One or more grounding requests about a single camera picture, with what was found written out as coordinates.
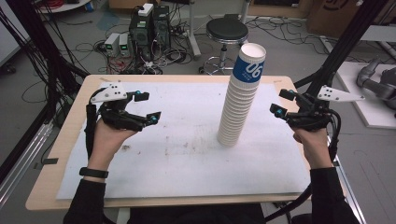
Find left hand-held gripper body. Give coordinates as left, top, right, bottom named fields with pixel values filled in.
left=89, top=81, right=148, bottom=132

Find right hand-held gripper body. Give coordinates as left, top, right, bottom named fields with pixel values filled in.
left=286, top=84, right=366, bottom=132

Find stack of white paper cups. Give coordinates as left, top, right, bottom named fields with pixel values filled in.
left=217, top=42, right=267, bottom=147

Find person's right hand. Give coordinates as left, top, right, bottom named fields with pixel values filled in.
left=292, top=125, right=334, bottom=171

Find person's left hand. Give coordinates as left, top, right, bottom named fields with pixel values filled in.
left=88, top=119, right=138, bottom=172

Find silver power supply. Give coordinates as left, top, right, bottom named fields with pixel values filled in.
left=104, top=32, right=121, bottom=57
left=118, top=33, right=132, bottom=58

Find white foam sheet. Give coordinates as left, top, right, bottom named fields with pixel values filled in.
left=55, top=81, right=312, bottom=201

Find white floor board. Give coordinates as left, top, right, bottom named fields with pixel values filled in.
left=335, top=61, right=396, bottom=131

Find black computer tower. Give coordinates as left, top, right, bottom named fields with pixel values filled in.
left=152, top=4, right=172, bottom=51
left=128, top=12, right=156, bottom=63

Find light wooden table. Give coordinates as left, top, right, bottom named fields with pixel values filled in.
left=25, top=74, right=347, bottom=212

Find black wristband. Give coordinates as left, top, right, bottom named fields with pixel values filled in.
left=78, top=166, right=110, bottom=179

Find grey metal stand leg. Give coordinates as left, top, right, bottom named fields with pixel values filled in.
left=186, top=0, right=203, bottom=61

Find white box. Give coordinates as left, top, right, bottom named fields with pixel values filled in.
left=137, top=3, right=155, bottom=18

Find black round stool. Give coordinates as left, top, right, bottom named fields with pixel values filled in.
left=199, top=17, right=250, bottom=76

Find cardboard box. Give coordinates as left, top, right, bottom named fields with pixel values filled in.
left=305, top=0, right=369, bottom=39

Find black tape piece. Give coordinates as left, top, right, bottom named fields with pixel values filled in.
left=33, top=157, right=60, bottom=171

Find white round table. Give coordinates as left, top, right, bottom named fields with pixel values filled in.
left=36, top=0, right=93, bottom=14

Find person's dark clothing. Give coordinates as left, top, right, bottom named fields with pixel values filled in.
left=125, top=203, right=266, bottom=224

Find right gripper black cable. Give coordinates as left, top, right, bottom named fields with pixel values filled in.
left=264, top=107, right=342, bottom=224

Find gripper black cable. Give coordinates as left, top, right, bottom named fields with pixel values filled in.
left=84, top=88, right=108, bottom=161
left=264, top=107, right=342, bottom=224

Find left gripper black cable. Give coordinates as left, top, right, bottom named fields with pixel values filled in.
left=84, top=88, right=108, bottom=161

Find loose black floor cables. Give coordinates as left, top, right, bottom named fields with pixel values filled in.
left=246, top=16, right=331, bottom=56

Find aluminium rail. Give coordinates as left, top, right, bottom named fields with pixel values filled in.
left=0, top=120, right=54, bottom=208
left=326, top=133, right=368, bottom=224

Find black frame post with cables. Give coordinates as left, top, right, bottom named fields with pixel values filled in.
left=0, top=0, right=90, bottom=125

